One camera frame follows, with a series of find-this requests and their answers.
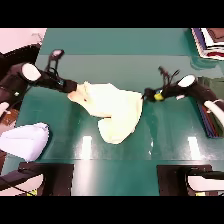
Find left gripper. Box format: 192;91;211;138
62;79;79;95

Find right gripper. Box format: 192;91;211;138
142;86;166;103

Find cream T-shirt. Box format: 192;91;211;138
67;81;145;145

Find white garment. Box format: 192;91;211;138
0;122;51;163

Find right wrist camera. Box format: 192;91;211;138
157;65;181;88

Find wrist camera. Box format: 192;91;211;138
157;65;181;88
45;48;66;75

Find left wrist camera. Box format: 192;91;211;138
45;48;66;75

